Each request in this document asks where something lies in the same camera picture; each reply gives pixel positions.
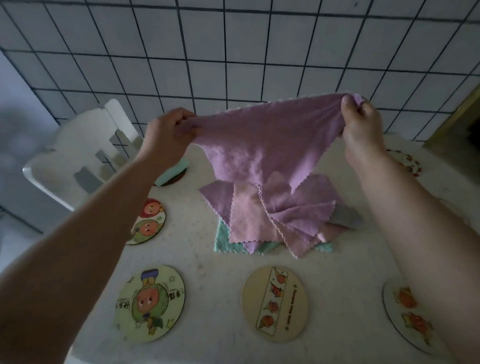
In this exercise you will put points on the person's right hand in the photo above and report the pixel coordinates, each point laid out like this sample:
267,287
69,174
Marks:
362,135

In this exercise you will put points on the person's left hand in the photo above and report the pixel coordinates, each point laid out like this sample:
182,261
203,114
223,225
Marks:
168,137

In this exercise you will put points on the brown cartoon coaster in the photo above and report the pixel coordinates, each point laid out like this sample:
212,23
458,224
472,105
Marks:
177,181

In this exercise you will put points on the red rimmed small coaster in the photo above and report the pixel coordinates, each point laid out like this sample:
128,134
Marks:
410,163

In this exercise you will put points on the have a nice day coaster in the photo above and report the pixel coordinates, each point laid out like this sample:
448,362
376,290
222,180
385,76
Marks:
150,225

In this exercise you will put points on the grey cloth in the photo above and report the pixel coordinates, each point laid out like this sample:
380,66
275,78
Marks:
300,217

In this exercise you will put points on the green character round coaster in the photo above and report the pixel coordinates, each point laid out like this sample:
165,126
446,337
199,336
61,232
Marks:
150,303

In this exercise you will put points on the two peach figures coaster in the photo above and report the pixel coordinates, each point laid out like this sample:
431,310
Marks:
408,318

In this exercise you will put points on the cream strip cartoon coaster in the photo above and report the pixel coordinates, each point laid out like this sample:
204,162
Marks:
275,303

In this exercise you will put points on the person's left forearm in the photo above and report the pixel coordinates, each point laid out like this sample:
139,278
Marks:
75,243

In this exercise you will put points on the person's right forearm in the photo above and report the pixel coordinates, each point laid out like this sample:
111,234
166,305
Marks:
420,232

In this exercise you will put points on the white slatted chair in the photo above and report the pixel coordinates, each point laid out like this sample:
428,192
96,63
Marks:
75,135

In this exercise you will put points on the white cabinet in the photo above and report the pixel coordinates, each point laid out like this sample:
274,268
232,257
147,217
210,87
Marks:
22,112

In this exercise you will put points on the cream speckled tablecloth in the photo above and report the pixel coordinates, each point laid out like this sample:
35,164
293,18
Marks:
210,300

